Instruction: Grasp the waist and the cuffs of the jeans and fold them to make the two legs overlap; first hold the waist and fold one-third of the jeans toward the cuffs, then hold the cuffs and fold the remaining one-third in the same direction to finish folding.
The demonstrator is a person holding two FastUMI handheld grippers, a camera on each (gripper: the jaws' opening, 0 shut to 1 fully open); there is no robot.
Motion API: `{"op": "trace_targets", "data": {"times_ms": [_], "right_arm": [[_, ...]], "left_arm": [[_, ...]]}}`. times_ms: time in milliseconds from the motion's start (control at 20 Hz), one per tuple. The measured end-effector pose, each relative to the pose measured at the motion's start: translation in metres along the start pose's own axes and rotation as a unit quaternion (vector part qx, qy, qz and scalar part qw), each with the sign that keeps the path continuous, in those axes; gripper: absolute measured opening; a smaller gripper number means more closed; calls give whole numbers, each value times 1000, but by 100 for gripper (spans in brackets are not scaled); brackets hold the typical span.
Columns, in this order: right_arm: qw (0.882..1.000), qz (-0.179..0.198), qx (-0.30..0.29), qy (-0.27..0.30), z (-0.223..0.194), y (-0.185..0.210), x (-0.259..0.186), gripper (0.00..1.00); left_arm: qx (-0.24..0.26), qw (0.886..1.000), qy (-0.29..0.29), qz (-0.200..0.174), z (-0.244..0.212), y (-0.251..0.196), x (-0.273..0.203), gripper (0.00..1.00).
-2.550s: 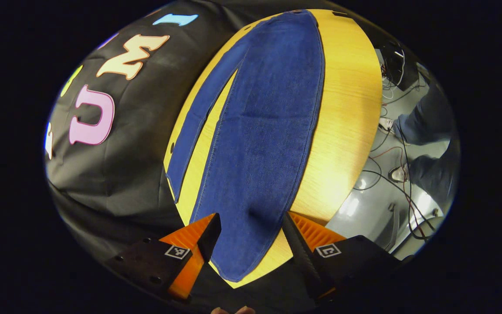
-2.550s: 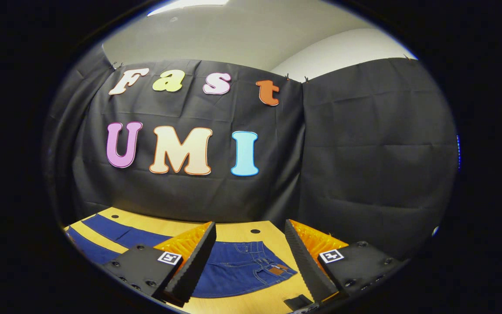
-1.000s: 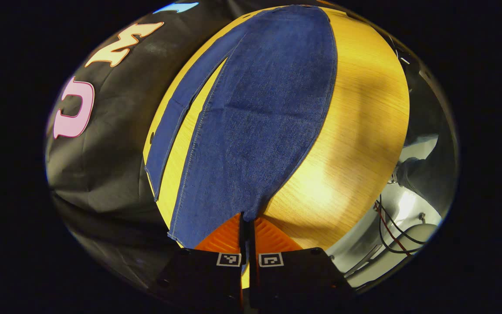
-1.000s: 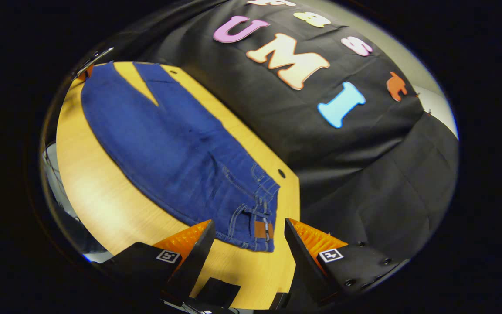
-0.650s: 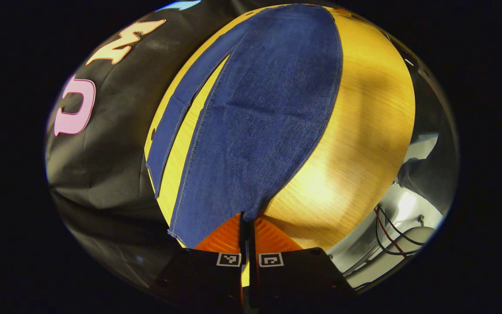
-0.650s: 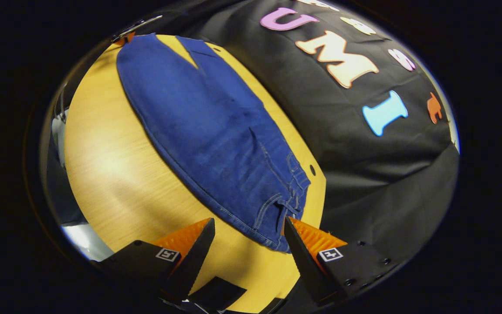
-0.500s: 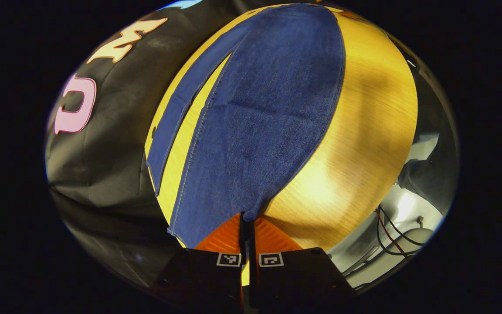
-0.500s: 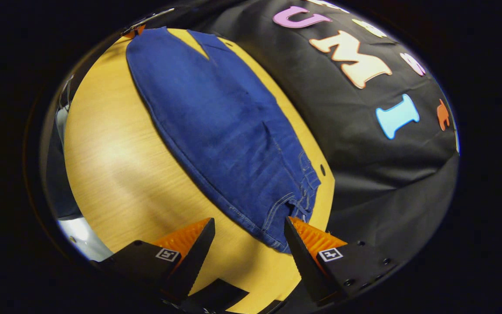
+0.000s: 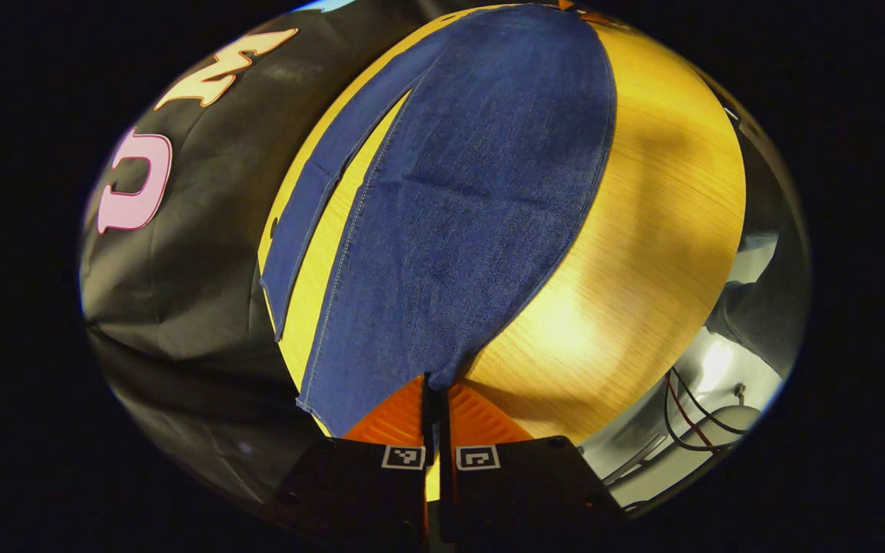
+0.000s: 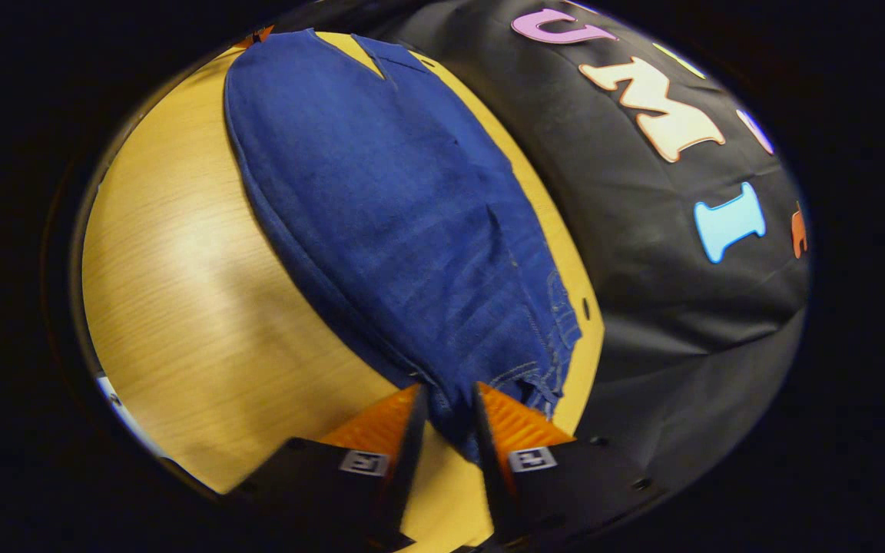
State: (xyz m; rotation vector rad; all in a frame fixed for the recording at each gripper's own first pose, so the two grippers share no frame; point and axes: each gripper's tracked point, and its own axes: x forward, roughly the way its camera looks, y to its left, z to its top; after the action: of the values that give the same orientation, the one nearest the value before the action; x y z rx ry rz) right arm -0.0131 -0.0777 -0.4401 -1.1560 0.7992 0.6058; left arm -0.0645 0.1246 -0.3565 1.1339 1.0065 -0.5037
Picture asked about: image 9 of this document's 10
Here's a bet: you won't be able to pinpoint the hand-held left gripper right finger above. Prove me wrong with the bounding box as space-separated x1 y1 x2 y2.
436 380 628 543

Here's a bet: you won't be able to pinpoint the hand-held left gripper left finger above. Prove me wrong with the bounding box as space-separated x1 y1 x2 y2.
273 375 433 540

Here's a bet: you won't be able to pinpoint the blue denim jeans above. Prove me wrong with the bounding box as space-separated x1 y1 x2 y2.
258 2 618 439

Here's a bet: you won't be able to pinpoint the white plastic object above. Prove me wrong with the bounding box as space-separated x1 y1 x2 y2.
604 403 764 509

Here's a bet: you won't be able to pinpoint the black backdrop cloth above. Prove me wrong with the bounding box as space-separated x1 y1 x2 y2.
78 0 489 508

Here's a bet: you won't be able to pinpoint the dark grey cloth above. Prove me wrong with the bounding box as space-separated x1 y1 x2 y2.
706 230 798 379

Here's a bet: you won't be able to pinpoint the red cable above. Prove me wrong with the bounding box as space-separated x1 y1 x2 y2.
665 373 721 452

